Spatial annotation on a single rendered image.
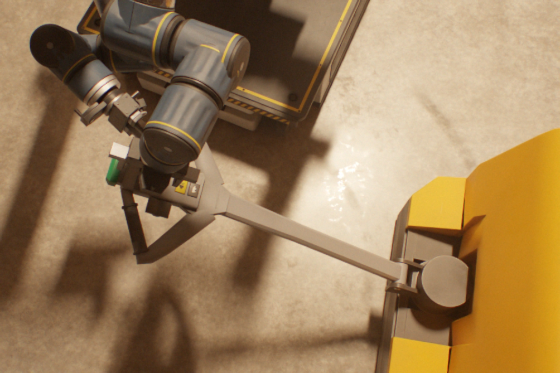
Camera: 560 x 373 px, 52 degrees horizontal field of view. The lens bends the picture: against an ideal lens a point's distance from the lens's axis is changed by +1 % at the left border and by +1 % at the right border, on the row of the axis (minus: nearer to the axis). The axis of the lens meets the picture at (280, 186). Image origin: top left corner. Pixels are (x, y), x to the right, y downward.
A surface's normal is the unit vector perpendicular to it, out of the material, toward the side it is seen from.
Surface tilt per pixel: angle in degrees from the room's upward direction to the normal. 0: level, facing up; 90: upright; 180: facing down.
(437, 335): 0
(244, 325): 0
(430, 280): 0
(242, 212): 38
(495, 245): 74
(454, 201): 22
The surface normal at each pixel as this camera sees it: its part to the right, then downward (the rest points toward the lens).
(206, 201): 0.33, -0.24
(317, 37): 0.00, -0.33
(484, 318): -0.94, -0.27
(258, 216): 0.60, -0.14
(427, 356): -0.37, -0.37
